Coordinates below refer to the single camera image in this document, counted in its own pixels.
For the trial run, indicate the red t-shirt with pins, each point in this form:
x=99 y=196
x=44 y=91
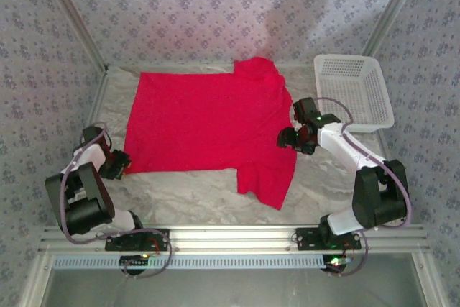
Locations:
x=201 y=120

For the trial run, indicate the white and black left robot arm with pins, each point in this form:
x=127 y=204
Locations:
x=86 y=210

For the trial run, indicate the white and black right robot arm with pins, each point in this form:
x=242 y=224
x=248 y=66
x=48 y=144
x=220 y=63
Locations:
x=341 y=145

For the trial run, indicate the white perforated plastic basket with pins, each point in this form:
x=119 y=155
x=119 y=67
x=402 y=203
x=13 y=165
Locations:
x=359 y=80

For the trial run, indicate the black controller board with LED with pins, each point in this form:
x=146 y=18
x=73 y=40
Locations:
x=336 y=262
x=134 y=259

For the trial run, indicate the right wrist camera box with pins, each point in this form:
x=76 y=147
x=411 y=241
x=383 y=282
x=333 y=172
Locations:
x=299 y=125

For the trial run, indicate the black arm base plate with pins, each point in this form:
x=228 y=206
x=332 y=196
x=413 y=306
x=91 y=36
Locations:
x=309 y=240
x=158 y=238

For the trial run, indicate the aluminium mounting rail beam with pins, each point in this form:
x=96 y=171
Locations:
x=233 y=238

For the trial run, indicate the aluminium corner post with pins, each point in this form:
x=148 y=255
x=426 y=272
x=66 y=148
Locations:
x=76 y=16
x=394 y=6

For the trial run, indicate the aluminium frame leg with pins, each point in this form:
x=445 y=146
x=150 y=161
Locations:
x=34 y=282
x=429 y=282

